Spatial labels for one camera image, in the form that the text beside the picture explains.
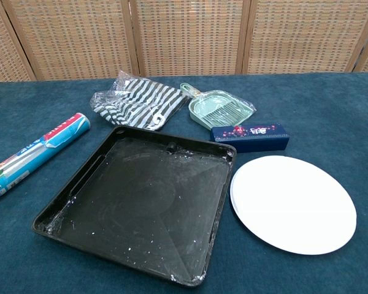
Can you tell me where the white round plate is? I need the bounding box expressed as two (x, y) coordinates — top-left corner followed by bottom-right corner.
(229, 155), (358, 256)

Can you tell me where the black square plastic tray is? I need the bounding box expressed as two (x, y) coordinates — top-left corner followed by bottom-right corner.
(32, 124), (237, 288)

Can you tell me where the green mini dustpan set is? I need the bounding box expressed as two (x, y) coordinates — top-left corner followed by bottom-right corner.
(179, 82), (257, 127)

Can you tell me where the woven rattan folding screen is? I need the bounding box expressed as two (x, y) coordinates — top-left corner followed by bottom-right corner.
(0, 0), (368, 82)

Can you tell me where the dark blue floral box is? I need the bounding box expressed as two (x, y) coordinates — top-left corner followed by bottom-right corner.
(210, 122), (291, 154)

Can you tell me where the striped cloth in plastic bag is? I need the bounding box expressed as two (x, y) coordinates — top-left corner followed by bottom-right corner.
(90, 69), (188, 132)

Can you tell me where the blue plastic wrap box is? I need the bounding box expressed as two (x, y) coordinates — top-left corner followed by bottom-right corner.
(0, 112), (91, 208)

